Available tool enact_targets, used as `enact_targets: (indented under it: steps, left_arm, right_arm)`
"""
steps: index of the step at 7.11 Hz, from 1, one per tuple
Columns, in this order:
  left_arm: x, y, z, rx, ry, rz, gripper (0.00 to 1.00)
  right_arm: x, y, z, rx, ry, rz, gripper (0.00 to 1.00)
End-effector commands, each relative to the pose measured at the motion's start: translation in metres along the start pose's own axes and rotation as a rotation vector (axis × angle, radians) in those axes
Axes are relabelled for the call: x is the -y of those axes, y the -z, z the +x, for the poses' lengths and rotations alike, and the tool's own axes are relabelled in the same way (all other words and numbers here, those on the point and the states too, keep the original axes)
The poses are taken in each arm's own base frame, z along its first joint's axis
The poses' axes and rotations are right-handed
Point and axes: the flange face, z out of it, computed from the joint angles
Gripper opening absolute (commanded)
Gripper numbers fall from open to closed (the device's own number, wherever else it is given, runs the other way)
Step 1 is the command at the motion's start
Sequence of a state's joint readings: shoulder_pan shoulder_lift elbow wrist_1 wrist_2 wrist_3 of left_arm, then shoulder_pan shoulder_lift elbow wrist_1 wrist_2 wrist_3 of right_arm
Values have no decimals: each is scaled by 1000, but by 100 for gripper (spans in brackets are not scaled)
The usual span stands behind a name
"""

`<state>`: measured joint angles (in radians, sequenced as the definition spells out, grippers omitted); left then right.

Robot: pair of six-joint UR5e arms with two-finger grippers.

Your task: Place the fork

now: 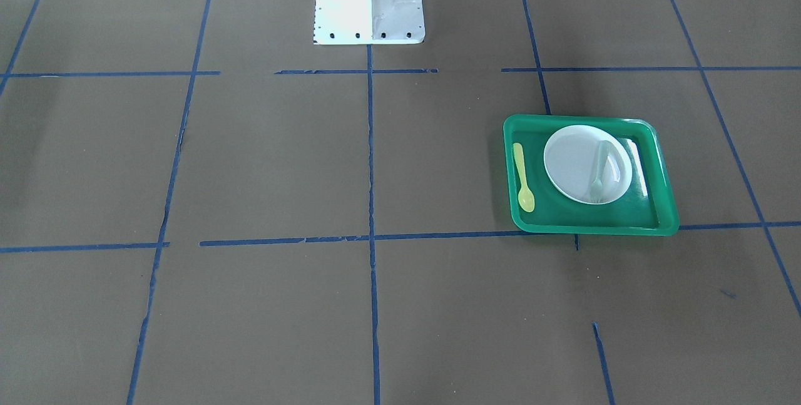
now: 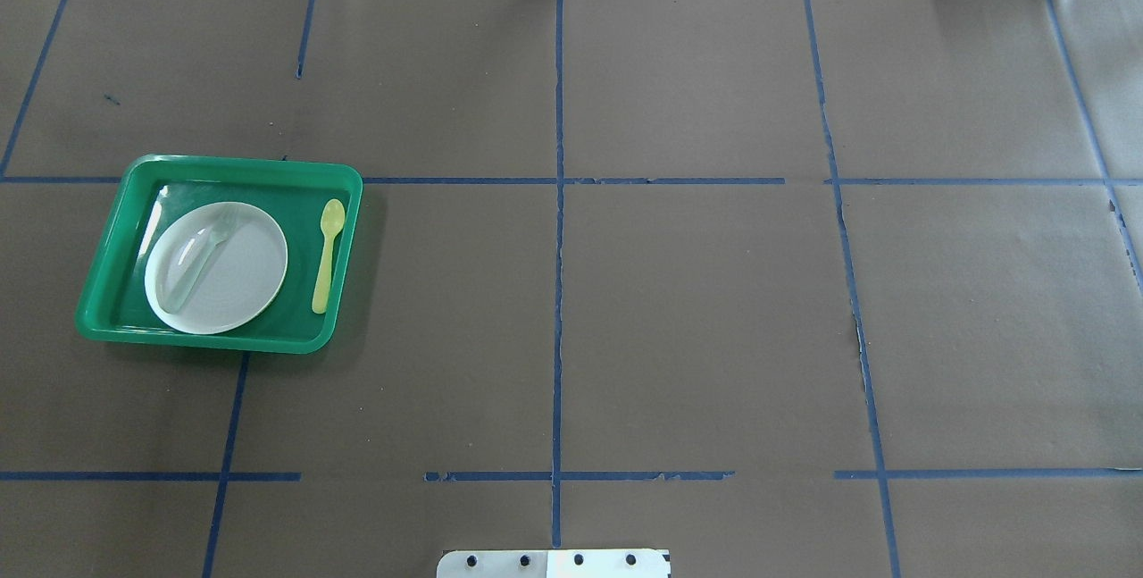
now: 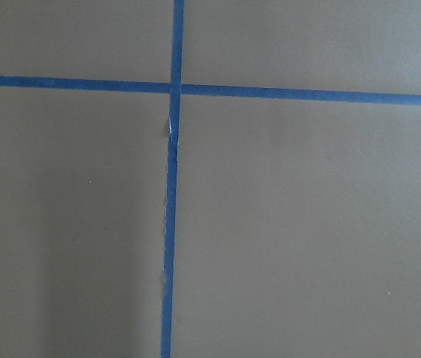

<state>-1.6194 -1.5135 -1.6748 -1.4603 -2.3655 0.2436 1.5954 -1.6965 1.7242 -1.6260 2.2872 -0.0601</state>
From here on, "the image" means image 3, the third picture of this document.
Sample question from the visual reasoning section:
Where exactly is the long blue tape strip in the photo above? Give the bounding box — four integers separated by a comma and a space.
160, 0, 185, 357

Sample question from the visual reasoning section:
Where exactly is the crossing blue tape strip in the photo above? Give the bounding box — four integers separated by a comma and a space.
0, 75, 421, 106

